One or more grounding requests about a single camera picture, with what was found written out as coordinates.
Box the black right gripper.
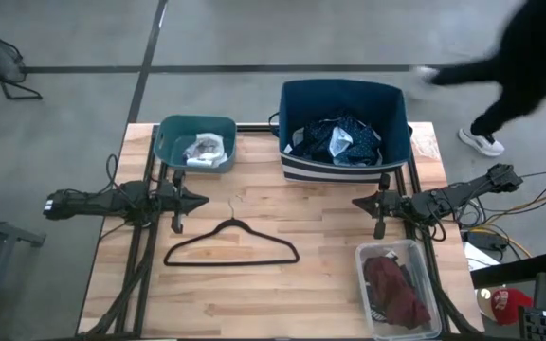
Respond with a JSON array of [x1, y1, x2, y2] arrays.
[[351, 172, 415, 241]]

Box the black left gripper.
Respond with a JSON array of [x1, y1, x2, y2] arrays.
[[155, 170, 210, 235]]

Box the white cloth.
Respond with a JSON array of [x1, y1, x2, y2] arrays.
[[182, 132, 229, 169]]

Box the black velvet hanger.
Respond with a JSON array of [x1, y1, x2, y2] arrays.
[[162, 198, 301, 268]]

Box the navy polka dot shirt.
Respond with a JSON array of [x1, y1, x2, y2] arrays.
[[292, 112, 384, 168]]

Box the maroon cloth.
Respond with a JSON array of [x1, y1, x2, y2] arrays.
[[363, 255, 432, 331]]

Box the black shorts white waistband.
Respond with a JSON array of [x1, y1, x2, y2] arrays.
[[367, 302, 389, 324]]

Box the clear plastic container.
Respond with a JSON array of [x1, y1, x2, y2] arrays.
[[354, 239, 444, 341]]

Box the teal plastic bin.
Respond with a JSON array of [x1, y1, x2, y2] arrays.
[[153, 114, 239, 174]]

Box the navy striped fabric basket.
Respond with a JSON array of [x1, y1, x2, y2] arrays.
[[267, 78, 414, 186]]

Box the white paper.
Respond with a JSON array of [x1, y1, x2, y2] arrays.
[[462, 241, 502, 272]]

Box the black power adapter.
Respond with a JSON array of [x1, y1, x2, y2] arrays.
[[465, 229, 510, 253]]

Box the person's white shoe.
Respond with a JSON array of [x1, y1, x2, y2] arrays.
[[457, 125, 506, 158], [409, 64, 441, 87]]

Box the black desk bar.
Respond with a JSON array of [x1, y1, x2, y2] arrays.
[[469, 249, 546, 291]]

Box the red cap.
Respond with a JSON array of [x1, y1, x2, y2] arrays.
[[489, 287, 535, 327]]

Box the grey metal bench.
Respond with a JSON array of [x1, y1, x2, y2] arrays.
[[0, 206, 47, 341]]

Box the person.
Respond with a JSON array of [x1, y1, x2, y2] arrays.
[[427, 0, 546, 138]]

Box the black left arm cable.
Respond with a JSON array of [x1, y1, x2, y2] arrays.
[[105, 153, 120, 185]]

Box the yellow cable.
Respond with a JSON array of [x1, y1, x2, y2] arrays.
[[469, 186, 546, 260]]

